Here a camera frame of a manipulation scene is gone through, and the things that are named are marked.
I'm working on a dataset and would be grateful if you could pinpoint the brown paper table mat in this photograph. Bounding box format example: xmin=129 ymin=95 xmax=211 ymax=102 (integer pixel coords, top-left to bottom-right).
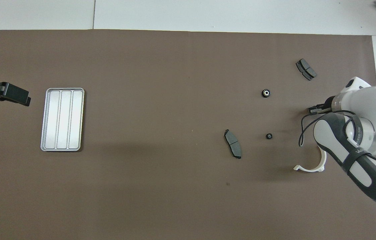
xmin=0 ymin=29 xmax=376 ymax=240

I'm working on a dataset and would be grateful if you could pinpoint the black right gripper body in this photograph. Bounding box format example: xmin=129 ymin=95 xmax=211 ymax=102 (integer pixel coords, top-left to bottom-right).
xmin=322 ymin=96 xmax=336 ymax=112

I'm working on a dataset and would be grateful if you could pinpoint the white semicircular plastic clamp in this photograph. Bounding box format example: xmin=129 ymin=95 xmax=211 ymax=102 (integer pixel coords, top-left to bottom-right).
xmin=293 ymin=147 xmax=327 ymax=173

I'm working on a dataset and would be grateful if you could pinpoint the grey single brake pad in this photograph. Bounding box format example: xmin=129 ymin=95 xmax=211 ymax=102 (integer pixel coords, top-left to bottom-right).
xmin=224 ymin=129 xmax=242 ymax=159

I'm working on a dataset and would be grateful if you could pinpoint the dark stacked brake pad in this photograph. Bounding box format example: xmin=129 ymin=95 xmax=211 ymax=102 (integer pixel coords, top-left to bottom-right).
xmin=295 ymin=58 xmax=318 ymax=81

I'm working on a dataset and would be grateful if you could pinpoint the silver ribbed metal tray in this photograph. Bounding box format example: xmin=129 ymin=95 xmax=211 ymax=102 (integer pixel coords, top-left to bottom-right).
xmin=40 ymin=88 xmax=85 ymax=152

